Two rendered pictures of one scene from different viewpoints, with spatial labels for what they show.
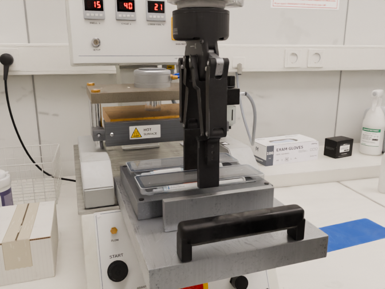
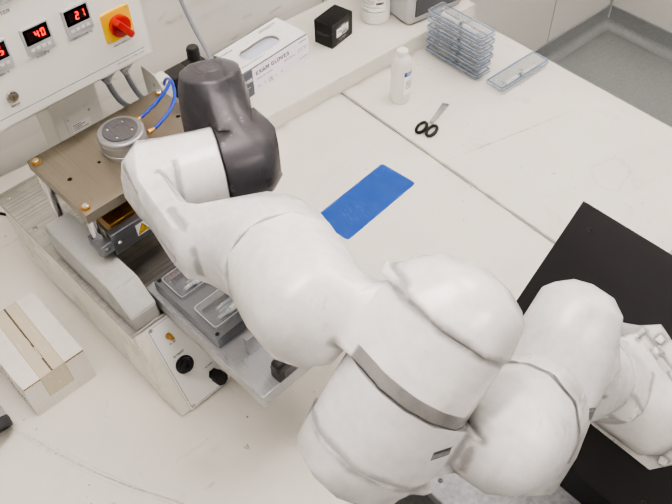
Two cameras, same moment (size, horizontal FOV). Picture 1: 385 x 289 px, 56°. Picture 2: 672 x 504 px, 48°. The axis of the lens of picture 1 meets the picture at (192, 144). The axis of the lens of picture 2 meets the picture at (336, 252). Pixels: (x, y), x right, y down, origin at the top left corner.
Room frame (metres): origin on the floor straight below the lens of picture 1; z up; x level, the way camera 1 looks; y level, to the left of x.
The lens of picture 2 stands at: (-0.23, 0.17, 1.94)
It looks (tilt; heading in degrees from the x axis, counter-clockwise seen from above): 50 degrees down; 336
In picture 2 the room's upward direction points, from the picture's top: 2 degrees counter-clockwise
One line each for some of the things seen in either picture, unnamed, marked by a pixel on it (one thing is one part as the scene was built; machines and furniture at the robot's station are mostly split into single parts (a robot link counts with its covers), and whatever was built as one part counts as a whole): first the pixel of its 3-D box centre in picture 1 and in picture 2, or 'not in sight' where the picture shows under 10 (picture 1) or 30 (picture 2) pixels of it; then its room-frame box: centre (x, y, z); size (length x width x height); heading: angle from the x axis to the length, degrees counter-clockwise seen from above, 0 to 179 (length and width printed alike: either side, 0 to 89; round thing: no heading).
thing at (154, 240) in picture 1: (200, 199); (253, 298); (0.49, -0.01, 0.97); 0.30 x 0.22 x 0.08; 19
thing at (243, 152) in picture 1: (224, 154); not in sight; (0.76, -0.07, 0.97); 0.26 x 0.05 x 0.07; 19
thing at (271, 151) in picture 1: (283, 148); (261, 57); (1.29, -0.34, 0.83); 0.23 x 0.12 x 0.07; 112
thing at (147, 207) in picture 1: (190, 181); (234, 278); (0.54, 0.00, 0.98); 0.20 x 0.17 x 0.03; 109
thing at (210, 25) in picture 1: (200, 46); not in sight; (0.50, -0.01, 1.19); 0.08 x 0.08 x 0.09
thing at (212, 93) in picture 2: not in sight; (229, 130); (0.45, -0.01, 1.36); 0.18 x 0.10 x 0.13; 172
